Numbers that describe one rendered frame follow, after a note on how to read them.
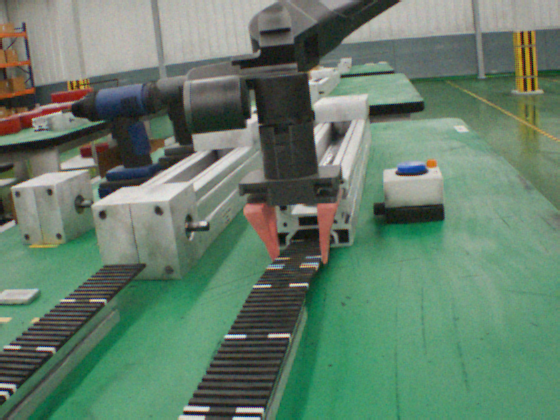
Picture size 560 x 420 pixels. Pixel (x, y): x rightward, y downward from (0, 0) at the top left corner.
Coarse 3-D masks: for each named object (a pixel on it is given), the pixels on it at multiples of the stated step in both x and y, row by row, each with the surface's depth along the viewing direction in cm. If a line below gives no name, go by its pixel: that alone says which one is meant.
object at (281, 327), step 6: (234, 324) 47; (240, 324) 47; (246, 324) 47; (252, 324) 47; (258, 324) 47; (264, 324) 47; (270, 324) 47; (276, 324) 46; (282, 324) 46; (288, 324) 46; (294, 324) 46; (234, 330) 46; (240, 330) 46; (246, 330) 46; (252, 330) 46; (258, 330) 46; (264, 330) 46; (270, 330) 45; (276, 330) 45; (282, 330) 45; (288, 330) 45
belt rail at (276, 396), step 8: (304, 312) 54; (304, 320) 53; (296, 328) 51; (296, 336) 49; (296, 344) 49; (288, 352) 46; (288, 360) 45; (288, 368) 45; (280, 376) 43; (288, 376) 45; (280, 384) 42; (272, 392) 39; (280, 392) 42; (272, 400) 40; (280, 400) 41; (272, 408) 39; (264, 416) 37; (272, 416) 39
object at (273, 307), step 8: (248, 304) 51; (256, 304) 51; (264, 304) 50; (272, 304) 50; (280, 304) 50; (288, 304) 50; (296, 304) 50; (240, 312) 50; (248, 312) 50; (256, 312) 49; (264, 312) 49; (272, 312) 49
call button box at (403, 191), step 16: (384, 176) 82; (400, 176) 80; (416, 176) 79; (432, 176) 78; (384, 192) 79; (400, 192) 79; (416, 192) 78; (432, 192) 78; (384, 208) 83; (400, 208) 79; (416, 208) 79; (432, 208) 78
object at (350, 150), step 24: (360, 120) 124; (336, 144) 114; (360, 144) 103; (360, 168) 103; (360, 192) 95; (288, 216) 74; (312, 216) 78; (336, 216) 73; (288, 240) 75; (336, 240) 74
